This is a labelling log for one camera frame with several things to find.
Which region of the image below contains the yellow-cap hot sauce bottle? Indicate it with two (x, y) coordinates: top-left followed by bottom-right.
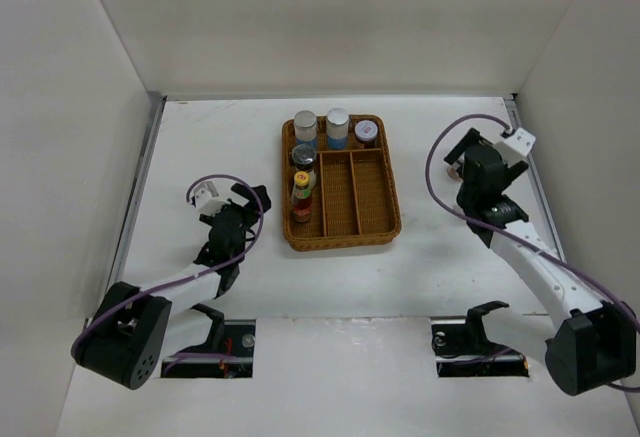
(291, 171), (312, 223)

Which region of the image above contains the black-top salt grinder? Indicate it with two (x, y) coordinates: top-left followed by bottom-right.
(291, 143), (317, 189)

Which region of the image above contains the silver-lid spice jar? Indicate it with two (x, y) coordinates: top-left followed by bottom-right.
(293, 110), (318, 149)

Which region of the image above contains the white-lid blue-label shaker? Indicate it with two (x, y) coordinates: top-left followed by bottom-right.
(326, 108), (350, 150)

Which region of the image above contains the red-label spice jar back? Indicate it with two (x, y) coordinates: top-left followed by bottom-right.
(354, 119), (379, 149)

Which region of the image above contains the red-label spice jar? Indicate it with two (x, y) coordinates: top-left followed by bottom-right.
(447, 167), (462, 181)
(354, 119), (379, 149)

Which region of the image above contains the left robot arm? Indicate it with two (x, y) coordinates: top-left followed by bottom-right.
(70, 179), (271, 390)

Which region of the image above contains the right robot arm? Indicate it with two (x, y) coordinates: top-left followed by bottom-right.
(444, 129), (639, 396)

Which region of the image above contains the brown wicker divided tray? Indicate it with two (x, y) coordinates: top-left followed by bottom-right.
(281, 114), (402, 252)

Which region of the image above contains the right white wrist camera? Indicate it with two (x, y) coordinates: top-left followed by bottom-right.
(494, 127), (536, 166)

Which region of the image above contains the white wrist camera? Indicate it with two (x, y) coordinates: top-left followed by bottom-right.
(494, 127), (536, 166)
(187, 181), (228, 216)

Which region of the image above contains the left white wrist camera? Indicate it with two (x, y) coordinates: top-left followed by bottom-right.
(187, 181), (228, 216)

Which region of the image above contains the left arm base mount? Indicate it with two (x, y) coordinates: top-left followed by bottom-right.
(159, 304), (257, 379)

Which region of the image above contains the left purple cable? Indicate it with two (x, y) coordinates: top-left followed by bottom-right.
(70, 174), (265, 376)

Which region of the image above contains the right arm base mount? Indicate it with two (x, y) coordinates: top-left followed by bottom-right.
(431, 301), (529, 378)

